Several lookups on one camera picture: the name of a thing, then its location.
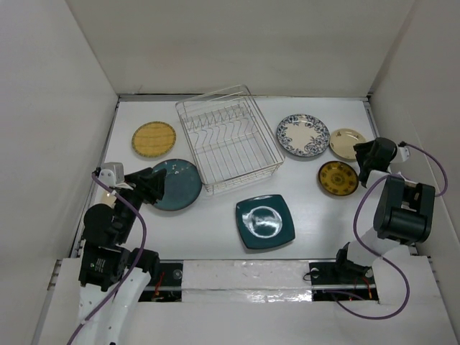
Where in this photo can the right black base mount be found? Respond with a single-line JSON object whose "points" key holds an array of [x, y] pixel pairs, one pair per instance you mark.
{"points": [[328, 285]]}

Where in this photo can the wire dish rack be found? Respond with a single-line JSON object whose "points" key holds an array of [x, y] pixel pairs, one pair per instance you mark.
{"points": [[229, 138]]}

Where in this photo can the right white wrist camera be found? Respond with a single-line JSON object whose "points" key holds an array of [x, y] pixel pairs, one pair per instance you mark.
{"points": [[402, 153]]}

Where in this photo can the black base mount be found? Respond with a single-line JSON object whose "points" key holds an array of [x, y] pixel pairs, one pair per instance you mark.
{"points": [[328, 285], [166, 286]]}

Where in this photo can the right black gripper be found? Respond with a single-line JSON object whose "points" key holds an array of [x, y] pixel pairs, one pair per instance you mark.
{"points": [[361, 149]]}

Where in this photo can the yellow woven round plate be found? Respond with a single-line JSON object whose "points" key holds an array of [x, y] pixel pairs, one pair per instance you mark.
{"points": [[153, 139]]}

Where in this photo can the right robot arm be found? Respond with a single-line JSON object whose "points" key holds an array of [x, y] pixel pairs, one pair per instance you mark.
{"points": [[403, 215]]}

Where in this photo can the dark blue round plate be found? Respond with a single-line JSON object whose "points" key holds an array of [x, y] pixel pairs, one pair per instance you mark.
{"points": [[183, 184]]}

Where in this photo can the yellow black patterned plate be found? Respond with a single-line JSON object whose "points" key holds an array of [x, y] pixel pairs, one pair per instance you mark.
{"points": [[338, 178]]}

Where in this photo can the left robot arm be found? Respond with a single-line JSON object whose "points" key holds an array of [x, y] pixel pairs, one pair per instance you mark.
{"points": [[115, 266]]}

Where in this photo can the blue floral white plate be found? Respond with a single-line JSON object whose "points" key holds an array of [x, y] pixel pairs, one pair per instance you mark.
{"points": [[303, 135]]}

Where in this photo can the teal square plate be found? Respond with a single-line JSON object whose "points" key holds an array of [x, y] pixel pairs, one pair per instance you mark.
{"points": [[264, 222]]}

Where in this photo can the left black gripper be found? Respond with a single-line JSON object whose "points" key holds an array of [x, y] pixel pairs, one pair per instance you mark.
{"points": [[146, 182]]}

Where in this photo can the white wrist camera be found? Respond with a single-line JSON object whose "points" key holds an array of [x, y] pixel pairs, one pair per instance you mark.
{"points": [[111, 174], [402, 153]]}

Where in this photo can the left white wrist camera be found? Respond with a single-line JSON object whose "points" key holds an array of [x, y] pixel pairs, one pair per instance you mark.
{"points": [[111, 174]]}

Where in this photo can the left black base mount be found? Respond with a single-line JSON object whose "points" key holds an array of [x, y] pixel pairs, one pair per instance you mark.
{"points": [[166, 286]]}

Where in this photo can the small cream plate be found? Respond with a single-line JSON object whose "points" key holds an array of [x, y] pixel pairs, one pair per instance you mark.
{"points": [[342, 142]]}

